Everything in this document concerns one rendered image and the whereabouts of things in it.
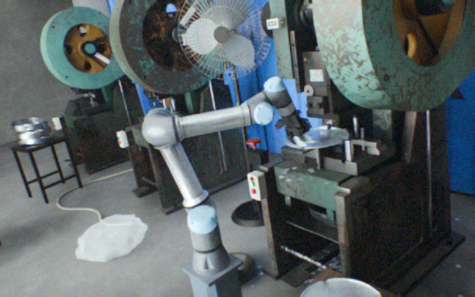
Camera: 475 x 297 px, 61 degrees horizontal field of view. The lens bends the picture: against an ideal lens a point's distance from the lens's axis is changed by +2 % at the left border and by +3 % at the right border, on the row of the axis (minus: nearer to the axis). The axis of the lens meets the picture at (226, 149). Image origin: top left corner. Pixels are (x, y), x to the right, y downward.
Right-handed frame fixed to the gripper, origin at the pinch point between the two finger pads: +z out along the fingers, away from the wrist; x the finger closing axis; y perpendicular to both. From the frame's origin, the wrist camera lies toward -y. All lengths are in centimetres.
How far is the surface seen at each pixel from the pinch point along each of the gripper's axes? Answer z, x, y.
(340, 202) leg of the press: 16.7, -12.3, 20.6
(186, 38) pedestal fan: -38, 39, -101
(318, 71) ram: -18.7, 28.7, -1.7
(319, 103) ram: -7.5, 20.1, 0.0
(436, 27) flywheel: -18, 55, 37
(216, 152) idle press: 69, 37, -154
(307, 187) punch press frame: 20.7, -6.7, -2.0
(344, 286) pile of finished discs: 26, -41, 35
